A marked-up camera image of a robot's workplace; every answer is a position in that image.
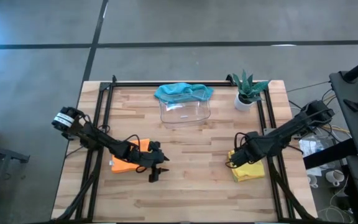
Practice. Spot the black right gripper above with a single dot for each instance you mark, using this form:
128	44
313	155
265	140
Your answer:
249	149

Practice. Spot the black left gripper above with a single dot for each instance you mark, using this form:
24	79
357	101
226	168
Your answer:
149	157

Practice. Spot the yellow microfiber towel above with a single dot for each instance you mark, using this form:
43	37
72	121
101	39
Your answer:
250	172

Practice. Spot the orange microfiber towel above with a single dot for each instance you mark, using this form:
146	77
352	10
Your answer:
123	166

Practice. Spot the clear plastic bin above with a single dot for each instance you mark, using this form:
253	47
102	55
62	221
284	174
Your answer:
185	113

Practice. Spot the blue microfiber towel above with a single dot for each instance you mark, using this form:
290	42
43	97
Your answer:
179	90

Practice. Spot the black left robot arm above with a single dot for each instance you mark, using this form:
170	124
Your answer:
98	140

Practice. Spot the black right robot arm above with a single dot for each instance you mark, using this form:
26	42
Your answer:
291	130

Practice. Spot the green plant in white pot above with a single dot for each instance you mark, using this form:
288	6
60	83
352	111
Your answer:
247	90

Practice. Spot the white plastic bag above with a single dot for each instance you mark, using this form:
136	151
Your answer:
311	147

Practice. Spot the white paper sheet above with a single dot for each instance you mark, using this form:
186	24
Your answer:
314	171

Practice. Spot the white mug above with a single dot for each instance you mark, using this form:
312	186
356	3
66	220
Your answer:
313	181
334	177

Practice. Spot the black metal floor beam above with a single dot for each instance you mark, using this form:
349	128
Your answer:
328	155

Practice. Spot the black side desk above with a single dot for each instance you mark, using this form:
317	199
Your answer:
357	140

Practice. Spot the dark metal cart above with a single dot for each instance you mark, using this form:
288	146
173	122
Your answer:
2	151

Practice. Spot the black aluminium table frame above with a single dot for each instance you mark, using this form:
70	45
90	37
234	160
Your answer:
135	83

